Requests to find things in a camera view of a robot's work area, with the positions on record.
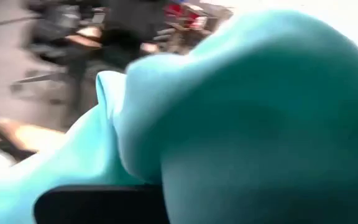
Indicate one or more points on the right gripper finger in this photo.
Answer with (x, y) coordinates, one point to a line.
(101, 205)

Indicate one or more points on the teal shirt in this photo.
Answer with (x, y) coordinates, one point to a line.
(244, 124)

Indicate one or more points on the black aluminium table frame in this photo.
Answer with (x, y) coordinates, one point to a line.
(11, 152)

